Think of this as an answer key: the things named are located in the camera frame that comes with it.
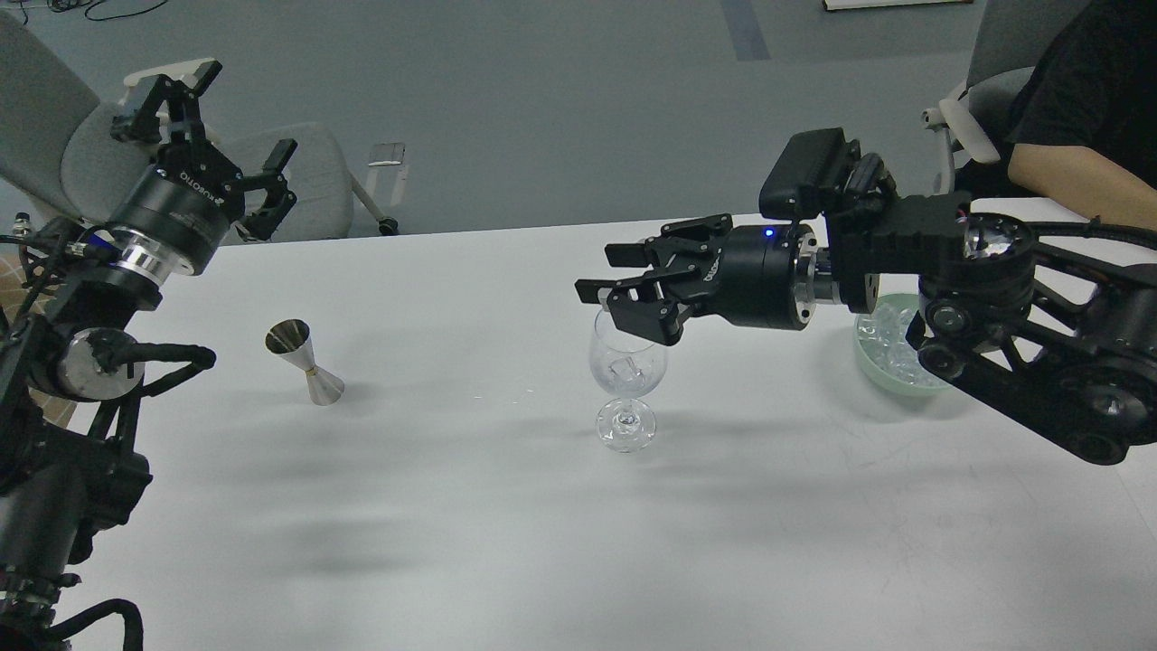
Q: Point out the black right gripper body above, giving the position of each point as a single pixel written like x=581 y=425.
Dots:
x=759 y=279

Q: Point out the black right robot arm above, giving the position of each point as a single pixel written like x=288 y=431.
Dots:
x=1058 y=341

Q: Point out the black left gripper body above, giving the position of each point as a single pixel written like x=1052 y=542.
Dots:
x=175 y=217

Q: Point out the grey office chair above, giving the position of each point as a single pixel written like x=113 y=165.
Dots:
x=971 y=124
x=58 y=151

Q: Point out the grey office chair left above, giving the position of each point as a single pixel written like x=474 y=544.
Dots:
x=58 y=151

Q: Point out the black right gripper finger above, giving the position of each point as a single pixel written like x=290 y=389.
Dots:
x=650 y=306
x=679 y=245

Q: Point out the clear wine glass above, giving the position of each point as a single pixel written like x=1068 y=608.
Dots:
x=626 y=423

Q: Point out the person black shirt torso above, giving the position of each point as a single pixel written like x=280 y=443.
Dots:
x=1094 y=86

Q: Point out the clear ice cube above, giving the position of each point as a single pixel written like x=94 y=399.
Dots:
x=624 y=372

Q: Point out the steel double jigger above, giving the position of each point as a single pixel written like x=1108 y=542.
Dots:
x=292 y=341

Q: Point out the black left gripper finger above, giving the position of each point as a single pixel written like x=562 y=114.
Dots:
x=162 y=111
x=279 y=200

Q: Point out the grey office chair right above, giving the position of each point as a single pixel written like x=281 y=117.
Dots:
x=971 y=124

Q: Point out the person forearm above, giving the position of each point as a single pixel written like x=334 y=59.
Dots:
x=1084 y=182

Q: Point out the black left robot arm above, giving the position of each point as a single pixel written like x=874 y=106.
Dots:
x=74 y=378

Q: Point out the green ice bowl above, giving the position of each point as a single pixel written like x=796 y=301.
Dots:
x=882 y=351

